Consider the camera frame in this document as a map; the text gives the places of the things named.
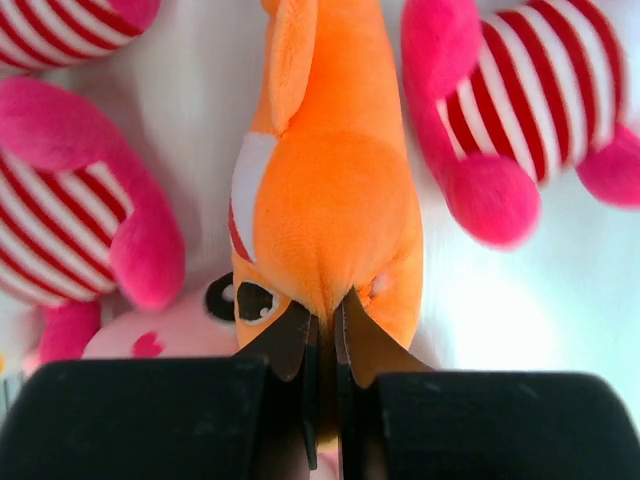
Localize orange shark plush back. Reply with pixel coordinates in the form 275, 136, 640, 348
229, 1, 423, 346

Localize white plush corner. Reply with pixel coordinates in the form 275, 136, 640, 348
1, 0, 161, 75

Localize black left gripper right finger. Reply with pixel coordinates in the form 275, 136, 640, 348
335, 288, 434, 389

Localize pink striped plush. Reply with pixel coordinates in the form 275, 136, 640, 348
19, 272, 241, 376

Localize white plush glasses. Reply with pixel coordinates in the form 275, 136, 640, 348
1, 76, 185, 364
401, 1, 639, 248

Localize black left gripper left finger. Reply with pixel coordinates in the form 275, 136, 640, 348
235, 302, 318, 382

